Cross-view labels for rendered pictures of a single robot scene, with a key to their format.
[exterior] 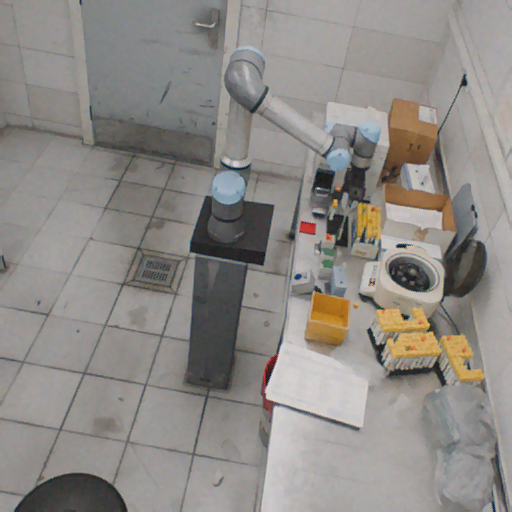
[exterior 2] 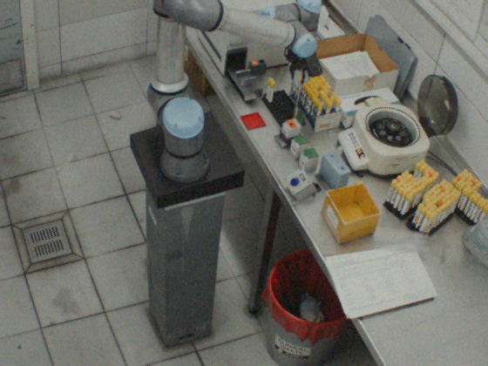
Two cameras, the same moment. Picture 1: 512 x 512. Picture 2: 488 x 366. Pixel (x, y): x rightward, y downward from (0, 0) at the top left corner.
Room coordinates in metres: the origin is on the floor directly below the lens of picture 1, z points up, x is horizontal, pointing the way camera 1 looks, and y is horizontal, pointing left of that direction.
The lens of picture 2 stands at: (0.08, 0.77, 2.61)
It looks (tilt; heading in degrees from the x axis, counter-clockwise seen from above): 47 degrees down; 331
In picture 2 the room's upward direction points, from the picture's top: 8 degrees clockwise
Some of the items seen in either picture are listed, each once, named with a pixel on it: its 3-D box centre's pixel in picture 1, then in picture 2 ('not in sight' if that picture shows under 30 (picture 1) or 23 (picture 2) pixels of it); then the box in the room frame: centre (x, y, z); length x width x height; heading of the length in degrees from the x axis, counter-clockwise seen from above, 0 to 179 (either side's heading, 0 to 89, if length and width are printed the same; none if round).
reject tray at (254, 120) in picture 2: (307, 227); (253, 120); (1.76, -0.15, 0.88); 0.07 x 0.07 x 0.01; 0
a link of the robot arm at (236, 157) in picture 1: (239, 125); (171, 45); (1.72, 0.18, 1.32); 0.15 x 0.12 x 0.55; 1
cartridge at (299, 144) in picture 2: (326, 257); (300, 146); (1.57, -0.23, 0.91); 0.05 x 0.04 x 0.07; 90
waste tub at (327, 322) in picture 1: (327, 319); (350, 213); (1.25, -0.25, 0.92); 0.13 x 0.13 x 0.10; 88
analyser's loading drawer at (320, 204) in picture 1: (321, 193); (242, 76); (1.96, -0.19, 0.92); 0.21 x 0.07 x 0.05; 0
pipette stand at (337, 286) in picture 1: (337, 285); (334, 172); (1.42, -0.27, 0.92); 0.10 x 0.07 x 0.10; 7
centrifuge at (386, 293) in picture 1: (403, 281); (385, 139); (1.49, -0.52, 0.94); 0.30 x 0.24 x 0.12; 81
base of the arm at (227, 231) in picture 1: (227, 219); (184, 152); (1.59, 0.17, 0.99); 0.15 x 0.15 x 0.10
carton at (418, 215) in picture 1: (413, 220); (349, 69); (1.86, -0.58, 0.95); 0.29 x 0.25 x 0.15; 90
